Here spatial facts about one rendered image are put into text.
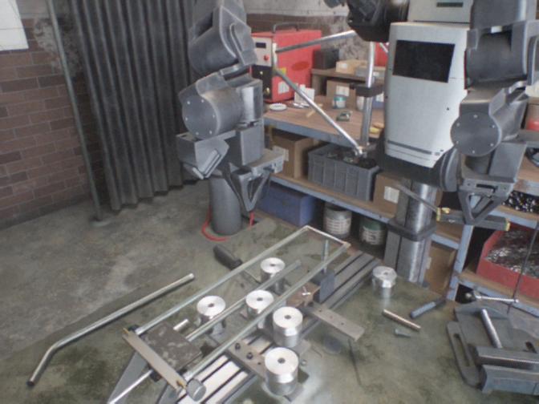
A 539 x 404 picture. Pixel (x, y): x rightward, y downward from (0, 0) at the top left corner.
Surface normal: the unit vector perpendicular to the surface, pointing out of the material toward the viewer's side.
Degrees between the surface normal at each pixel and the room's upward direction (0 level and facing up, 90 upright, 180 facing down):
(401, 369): 0
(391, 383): 0
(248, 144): 90
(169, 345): 0
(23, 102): 90
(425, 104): 90
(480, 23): 88
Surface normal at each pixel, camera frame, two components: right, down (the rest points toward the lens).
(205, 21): 0.02, 0.95
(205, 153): 0.72, 0.32
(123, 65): -0.05, 0.45
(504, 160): -0.34, 0.51
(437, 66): -0.76, 0.30
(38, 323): 0.00, -0.89
